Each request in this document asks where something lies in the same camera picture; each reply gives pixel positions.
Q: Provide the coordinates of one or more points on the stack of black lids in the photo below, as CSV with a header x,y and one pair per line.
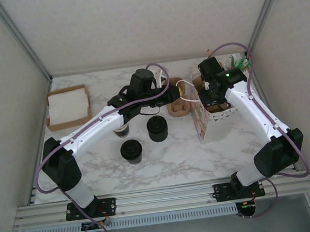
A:
x,y
157,132

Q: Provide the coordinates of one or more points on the stack of paper cups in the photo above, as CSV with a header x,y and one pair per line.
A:
x,y
121,132

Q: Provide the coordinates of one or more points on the white paper gift bag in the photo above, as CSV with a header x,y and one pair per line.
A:
x,y
218,128

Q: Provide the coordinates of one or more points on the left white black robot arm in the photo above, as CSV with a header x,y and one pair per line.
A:
x,y
94,129

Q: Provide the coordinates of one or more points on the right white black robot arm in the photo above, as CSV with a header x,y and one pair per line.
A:
x,y
256,114

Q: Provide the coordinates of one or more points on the white wrapped straw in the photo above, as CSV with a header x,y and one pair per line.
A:
x,y
224,63

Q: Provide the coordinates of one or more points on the brown tipped wrapped stirrer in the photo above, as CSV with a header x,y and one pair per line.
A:
x,y
208,52

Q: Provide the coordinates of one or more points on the white paper napkins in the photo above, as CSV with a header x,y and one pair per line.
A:
x,y
66,104

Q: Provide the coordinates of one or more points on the brown cardboard napkin box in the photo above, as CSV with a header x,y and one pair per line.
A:
x,y
68,125

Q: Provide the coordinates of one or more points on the right controller board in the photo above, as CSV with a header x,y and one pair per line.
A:
x,y
248,209

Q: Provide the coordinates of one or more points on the controller board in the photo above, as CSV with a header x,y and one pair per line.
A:
x,y
248,209
90,227

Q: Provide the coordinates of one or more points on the left controller board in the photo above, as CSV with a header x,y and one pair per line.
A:
x,y
90,227

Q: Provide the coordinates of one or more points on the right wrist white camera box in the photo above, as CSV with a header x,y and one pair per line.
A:
x,y
205,85

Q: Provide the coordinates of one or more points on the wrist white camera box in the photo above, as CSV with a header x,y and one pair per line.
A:
x,y
159,77
205,85

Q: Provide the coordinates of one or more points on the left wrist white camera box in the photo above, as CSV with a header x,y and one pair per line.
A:
x,y
159,77

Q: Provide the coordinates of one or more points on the right aluminium side rail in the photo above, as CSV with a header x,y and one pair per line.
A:
x,y
266,102

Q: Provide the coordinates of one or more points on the aluminium side rail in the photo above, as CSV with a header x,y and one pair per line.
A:
x,y
47,88
266,102

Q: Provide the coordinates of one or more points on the right aluminium frame post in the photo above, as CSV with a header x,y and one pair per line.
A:
x,y
265,9

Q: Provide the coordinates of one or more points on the aluminium frame post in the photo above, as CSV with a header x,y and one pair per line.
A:
x,y
21,39
265,9

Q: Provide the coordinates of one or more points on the left aluminium side rail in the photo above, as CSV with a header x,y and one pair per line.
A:
x,y
47,88

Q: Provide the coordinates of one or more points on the aluminium mounting rail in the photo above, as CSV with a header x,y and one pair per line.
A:
x,y
165,198

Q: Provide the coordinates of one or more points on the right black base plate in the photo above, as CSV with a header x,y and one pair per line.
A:
x,y
222,192

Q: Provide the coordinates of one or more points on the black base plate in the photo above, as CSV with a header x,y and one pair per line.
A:
x,y
222,192
109,205

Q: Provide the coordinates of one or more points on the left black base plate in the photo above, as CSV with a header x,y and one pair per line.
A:
x,y
109,205

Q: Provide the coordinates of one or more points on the left aluminium frame post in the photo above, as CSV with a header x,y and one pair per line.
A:
x,y
21,39

